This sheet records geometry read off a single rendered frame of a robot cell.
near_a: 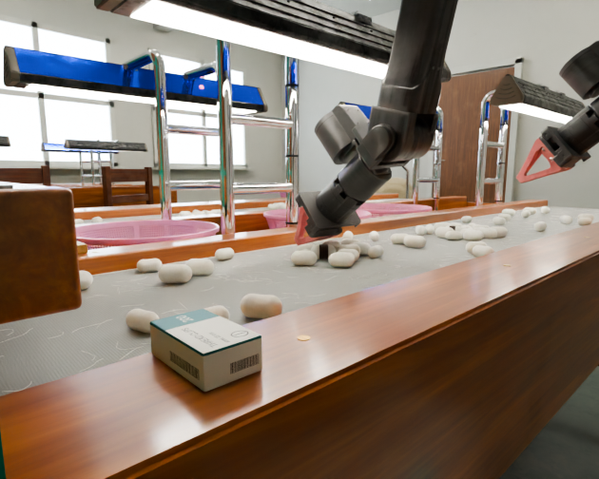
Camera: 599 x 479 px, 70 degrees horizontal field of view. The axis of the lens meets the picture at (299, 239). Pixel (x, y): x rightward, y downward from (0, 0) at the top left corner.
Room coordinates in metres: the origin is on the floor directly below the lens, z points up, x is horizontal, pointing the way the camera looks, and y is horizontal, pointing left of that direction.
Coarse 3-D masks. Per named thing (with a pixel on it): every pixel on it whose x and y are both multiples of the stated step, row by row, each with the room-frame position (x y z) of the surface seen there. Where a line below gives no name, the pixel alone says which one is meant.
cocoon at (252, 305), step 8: (248, 296) 0.36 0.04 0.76; (256, 296) 0.36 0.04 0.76; (264, 296) 0.36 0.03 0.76; (272, 296) 0.36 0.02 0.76; (240, 304) 0.36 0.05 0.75; (248, 304) 0.36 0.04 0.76; (256, 304) 0.35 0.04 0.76; (264, 304) 0.35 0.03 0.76; (272, 304) 0.35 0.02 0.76; (280, 304) 0.36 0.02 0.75; (248, 312) 0.36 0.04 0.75; (256, 312) 0.35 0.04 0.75; (264, 312) 0.35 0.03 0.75; (272, 312) 0.35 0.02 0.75; (280, 312) 0.36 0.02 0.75
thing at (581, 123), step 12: (588, 108) 0.69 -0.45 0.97; (576, 120) 0.70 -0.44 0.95; (588, 120) 0.68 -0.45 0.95; (540, 132) 0.71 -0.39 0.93; (552, 132) 0.70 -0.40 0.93; (564, 132) 0.70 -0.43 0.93; (576, 132) 0.69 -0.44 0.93; (588, 132) 0.68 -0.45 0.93; (564, 144) 0.69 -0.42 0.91; (576, 144) 0.69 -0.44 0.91; (588, 144) 0.69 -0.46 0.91; (564, 156) 0.68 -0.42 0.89; (576, 156) 0.68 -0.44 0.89; (588, 156) 0.73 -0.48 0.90
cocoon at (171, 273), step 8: (168, 264) 0.49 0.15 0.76; (176, 264) 0.49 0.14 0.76; (184, 264) 0.49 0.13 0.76; (160, 272) 0.48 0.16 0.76; (168, 272) 0.48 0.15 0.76; (176, 272) 0.48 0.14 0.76; (184, 272) 0.48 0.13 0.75; (168, 280) 0.48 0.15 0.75; (176, 280) 0.48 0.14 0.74; (184, 280) 0.48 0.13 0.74
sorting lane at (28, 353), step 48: (384, 240) 0.80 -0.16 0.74; (432, 240) 0.80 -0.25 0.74; (480, 240) 0.80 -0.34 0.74; (528, 240) 0.80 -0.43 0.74; (96, 288) 0.46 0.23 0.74; (144, 288) 0.46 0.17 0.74; (192, 288) 0.46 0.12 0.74; (240, 288) 0.46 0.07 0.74; (288, 288) 0.46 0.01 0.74; (336, 288) 0.46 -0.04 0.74; (0, 336) 0.32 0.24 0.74; (48, 336) 0.32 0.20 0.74; (96, 336) 0.32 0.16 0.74; (144, 336) 0.32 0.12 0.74; (0, 384) 0.24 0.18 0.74
